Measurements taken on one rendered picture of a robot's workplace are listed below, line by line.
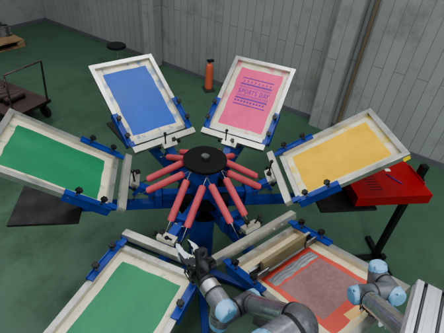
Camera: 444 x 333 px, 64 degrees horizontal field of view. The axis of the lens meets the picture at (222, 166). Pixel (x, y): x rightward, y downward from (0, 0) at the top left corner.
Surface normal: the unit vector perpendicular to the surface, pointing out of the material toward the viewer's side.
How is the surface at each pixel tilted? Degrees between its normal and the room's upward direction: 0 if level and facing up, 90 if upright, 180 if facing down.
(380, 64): 90
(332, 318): 17
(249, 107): 32
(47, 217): 0
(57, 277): 0
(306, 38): 90
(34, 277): 0
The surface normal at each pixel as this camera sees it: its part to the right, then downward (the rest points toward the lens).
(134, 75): 0.38, -0.37
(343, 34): -0.55, 0.50
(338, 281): -0.11, -0.90
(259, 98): -0.15, -0.36
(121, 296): 0.07, -0.77
